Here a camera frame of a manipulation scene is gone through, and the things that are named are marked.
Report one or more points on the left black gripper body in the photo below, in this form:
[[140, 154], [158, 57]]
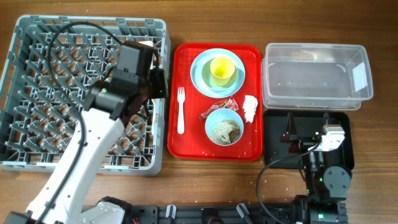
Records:
[[155, 85]]

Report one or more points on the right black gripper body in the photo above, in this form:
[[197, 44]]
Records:
[[302, 144]]

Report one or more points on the small blue food bowl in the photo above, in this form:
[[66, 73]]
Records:
[[224, 127]]

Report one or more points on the red plastic tray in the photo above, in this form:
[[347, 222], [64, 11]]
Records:
[[194, 143]]

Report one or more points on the crumpled white napkin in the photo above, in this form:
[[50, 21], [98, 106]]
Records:
[[249, 106]]

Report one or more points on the light green bowl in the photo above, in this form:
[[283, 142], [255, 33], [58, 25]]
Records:
[[207, 78]]

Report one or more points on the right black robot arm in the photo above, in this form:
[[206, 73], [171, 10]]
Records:
[[326, 185]]

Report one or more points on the black plastic tray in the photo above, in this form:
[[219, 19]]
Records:
[[307, 124]]

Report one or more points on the white plastic fork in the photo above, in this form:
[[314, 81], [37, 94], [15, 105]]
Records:
[[181, 100]]

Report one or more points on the grey dishwasher rack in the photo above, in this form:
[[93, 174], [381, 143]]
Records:
[[50, 62]]

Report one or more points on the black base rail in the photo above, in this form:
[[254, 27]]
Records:
[[241, 213]]

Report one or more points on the white plastic spoon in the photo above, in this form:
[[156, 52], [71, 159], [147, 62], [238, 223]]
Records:
[[155, 55]]

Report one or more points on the yellow plastic cup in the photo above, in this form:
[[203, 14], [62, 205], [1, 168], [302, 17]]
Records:
[[222, 69]]

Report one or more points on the red snack wrapper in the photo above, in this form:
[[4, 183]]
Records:
[[229, 103]]

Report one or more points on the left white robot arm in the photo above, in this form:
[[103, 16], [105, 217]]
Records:
[[107, 110]]

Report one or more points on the clear plastic bin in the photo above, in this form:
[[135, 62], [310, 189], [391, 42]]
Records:
[[313, 76]]

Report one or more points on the light blue plate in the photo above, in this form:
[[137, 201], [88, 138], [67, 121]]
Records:
[[197, 66]]

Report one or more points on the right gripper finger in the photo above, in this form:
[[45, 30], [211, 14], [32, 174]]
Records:
[[289, 135], [326, 118]]

